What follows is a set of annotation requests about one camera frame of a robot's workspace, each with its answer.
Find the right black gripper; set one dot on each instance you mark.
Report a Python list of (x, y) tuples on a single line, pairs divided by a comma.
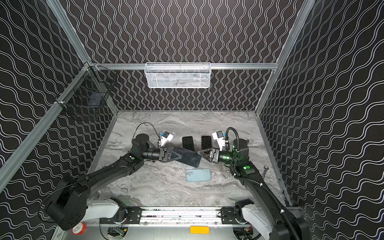
[(215, 155)]

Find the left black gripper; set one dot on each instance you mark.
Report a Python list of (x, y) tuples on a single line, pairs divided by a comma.
[(163, 154)]

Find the black phone purple edge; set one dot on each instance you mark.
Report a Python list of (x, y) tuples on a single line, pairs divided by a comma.
[(206, 142)]

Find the black phone screen up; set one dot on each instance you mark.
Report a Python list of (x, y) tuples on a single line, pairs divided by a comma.
[(190, 158)]

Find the white phone face down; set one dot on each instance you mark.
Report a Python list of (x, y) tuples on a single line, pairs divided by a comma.
[(188, 143)]

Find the light blue phone case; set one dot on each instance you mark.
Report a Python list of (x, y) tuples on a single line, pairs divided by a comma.
[(198, 175)]

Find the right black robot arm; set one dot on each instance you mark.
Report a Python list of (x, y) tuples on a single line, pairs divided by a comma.
[(267, 216)]

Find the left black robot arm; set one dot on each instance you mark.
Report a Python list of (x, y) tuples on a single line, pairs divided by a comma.
[(67, 205)]

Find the silver spanner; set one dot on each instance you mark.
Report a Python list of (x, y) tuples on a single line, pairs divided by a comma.
[(266, 168)]

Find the yellow block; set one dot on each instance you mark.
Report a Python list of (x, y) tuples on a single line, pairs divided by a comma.
[(202, 230)]

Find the red tape roll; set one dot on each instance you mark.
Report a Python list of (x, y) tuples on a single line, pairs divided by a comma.
[(79, 229)]

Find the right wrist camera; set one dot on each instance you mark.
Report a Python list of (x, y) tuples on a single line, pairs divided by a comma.
[(220, 138)]

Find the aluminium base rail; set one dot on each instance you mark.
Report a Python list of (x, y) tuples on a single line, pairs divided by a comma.
[(190, 216)]

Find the white wire mesh basket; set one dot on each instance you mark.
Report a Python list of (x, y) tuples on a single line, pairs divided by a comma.
[(177, 75)]

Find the black wire basket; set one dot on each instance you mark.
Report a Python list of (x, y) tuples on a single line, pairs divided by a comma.
[(88, 98)]

